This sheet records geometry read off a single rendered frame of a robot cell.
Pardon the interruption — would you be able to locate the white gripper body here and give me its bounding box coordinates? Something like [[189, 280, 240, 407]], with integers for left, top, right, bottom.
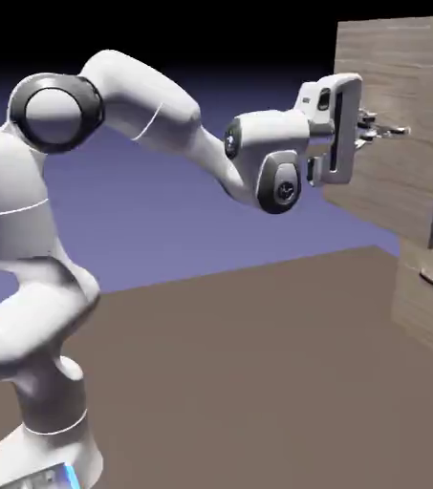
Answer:
[[320, 73, 363, 187]]

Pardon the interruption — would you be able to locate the silver metal drawer handle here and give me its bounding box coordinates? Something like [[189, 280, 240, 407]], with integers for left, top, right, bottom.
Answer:
[[372, 124, 412, 138]]

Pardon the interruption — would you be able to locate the large wood drawer front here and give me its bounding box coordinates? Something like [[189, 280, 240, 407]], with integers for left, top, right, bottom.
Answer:
[[321, 59, 433, 250]]

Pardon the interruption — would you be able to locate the light wood cabinet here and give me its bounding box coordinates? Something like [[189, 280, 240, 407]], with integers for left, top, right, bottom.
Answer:
[[321, 13, 433, 372]]

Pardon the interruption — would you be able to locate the small wood drawer front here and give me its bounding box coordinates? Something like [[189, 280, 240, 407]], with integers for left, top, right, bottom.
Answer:
[[390, 237, 433, 372]]

